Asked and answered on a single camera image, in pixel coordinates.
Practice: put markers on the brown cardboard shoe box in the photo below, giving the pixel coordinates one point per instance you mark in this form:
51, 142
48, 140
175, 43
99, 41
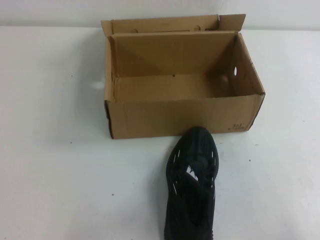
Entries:
175, 117

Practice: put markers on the black knit sneaker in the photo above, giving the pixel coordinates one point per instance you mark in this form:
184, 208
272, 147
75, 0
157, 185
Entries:
190, 200

